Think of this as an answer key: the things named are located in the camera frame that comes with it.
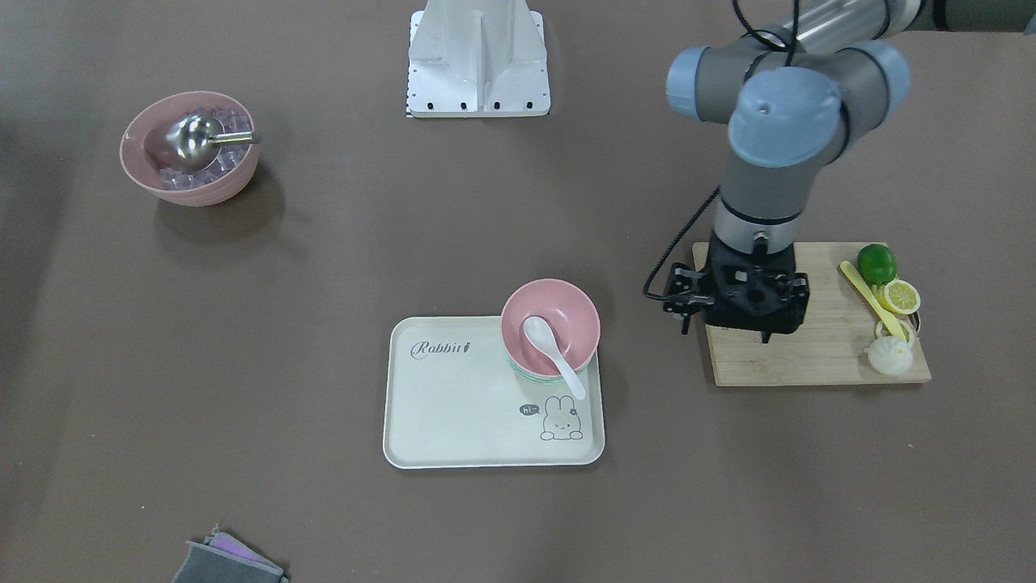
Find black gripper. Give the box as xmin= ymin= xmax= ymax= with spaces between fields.
xmin=663 ymin=235 xmax=810 ymax=344

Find small pink bowl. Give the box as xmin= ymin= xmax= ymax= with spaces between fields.
xmin=500 ymin=279 xmax=601 ymax=376

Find white ceramic spoon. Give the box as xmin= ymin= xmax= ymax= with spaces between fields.
xmin=522 ymin=315 xmax=586 ymax=401

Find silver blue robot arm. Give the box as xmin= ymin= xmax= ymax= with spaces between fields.
xmin=656 ymin=1 xmax=1034 ymax=339

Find large pink bowl with ice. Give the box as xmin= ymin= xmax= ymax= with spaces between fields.
xmin=119 ymin=90 xmax=259 ymax=206

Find wooden cutting board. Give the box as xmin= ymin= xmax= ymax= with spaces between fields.
xmin=697 ymin=242 xmax=932 ymax=387

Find green lime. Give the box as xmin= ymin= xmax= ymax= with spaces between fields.
xmin=857 ymin=244 xmax=898 ymax=287

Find lemon slice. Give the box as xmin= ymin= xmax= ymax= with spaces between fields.
xmin=877 ymin=279 xmax=921 ymax=315

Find cream rabbit tray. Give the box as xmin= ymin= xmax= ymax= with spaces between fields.
xmin=384 ymin=315 xmax=605 ymax=470

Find grey folded cloth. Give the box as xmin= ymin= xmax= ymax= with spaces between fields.
xmin=172 ymin=529 xmax=290 ymax=582

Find metal ice scoop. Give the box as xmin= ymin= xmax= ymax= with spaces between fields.
xmin=143 ymin=113 xmax=262 ymax=172

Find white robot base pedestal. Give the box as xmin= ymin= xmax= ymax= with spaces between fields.
xmin=405 ymin=1 xmax=552 ymax=119

